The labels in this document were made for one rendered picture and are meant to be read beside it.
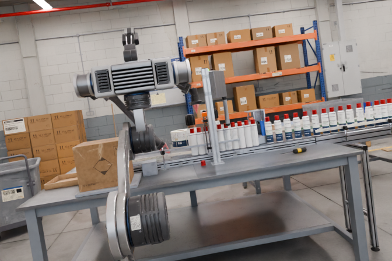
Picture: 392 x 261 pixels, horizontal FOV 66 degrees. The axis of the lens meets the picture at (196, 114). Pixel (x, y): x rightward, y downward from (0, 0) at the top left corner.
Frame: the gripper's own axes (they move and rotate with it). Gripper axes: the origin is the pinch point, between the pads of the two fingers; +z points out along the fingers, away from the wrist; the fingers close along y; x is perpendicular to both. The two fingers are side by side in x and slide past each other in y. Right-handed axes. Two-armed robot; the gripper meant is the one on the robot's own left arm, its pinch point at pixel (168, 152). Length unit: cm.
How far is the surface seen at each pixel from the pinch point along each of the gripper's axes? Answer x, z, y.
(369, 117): -124, 98, -6
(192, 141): -18.1, 7.3, -3.6
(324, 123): -96, 73, -5
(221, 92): -58, -2, -13
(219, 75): -65, -12, -13
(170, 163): 5.0, 5.6, -6.8
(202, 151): -17.3, 17.8, -4.8
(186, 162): -3.8, 13.6, -7.0
